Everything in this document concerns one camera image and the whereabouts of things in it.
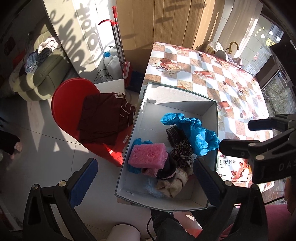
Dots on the floral tissue pack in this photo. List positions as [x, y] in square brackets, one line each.
[232, 169]

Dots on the blue plastic glove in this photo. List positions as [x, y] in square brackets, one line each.
[201, 139]

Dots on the pile of clothes on chair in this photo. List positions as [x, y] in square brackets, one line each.
[215, 49]

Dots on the pink sponge block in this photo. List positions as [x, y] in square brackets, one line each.
[158, 154]

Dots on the white cardboard storage box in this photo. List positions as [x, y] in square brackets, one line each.
[158, 100]

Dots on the dark maroon garment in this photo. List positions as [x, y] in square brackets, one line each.
[103, 117]

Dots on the black knitted hat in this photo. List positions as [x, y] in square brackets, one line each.
[169, 169]

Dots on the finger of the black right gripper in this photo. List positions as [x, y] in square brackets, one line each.
[236, 148]
[279, 122]

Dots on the brown cardboard panel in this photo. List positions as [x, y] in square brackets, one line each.
[184, 23]

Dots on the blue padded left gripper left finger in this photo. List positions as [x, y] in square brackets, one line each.
[39, 222]

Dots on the red handled mop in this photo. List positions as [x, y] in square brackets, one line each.
[125, 65]

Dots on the white plastic bottle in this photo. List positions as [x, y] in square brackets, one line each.
[112, 63]

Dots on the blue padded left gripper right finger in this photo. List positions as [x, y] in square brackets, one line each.
[251, 220]

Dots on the leopard print scrunchie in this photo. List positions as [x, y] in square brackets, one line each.
[181, 154]

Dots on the checkered patterned tablecloth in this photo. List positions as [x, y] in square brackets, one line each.
[237, 93]

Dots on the green leather sofa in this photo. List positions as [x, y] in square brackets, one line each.
[43, 67]

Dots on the red plastic chair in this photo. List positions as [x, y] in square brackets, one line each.
[66, 105]

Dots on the beige towel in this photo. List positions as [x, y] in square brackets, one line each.
[173, 186]

